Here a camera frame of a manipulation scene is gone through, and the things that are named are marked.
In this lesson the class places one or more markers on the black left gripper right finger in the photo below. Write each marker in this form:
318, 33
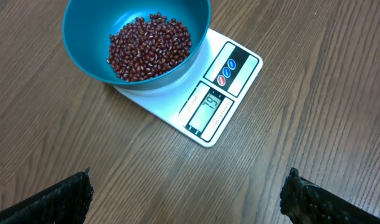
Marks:
304, 202

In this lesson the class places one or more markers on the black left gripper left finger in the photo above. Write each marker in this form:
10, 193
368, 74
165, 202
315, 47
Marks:
67, 201

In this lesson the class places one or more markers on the white digital kitchen scale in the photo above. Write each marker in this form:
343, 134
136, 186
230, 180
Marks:
201, 103

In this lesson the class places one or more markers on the teal metal bowl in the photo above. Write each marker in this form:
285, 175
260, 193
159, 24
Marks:
88, 24

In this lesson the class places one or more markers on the red beans in bowl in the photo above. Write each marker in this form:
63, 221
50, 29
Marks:
143, 50

